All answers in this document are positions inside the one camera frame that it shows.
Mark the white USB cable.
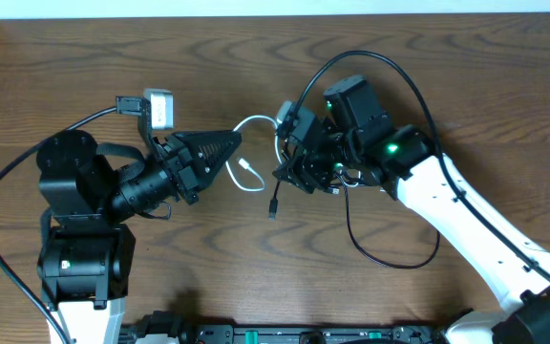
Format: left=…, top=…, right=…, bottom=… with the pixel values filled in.
left=224, top=114, right=286, bottom=193

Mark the black USB cable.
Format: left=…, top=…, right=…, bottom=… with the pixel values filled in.
left=267, top=171, right=441, bottom=270

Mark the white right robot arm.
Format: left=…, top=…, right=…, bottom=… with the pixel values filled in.
left=273, top=75, right=550, bottom=343

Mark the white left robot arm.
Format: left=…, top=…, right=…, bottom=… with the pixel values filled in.
left=37, top=130, right=242, bottom=343

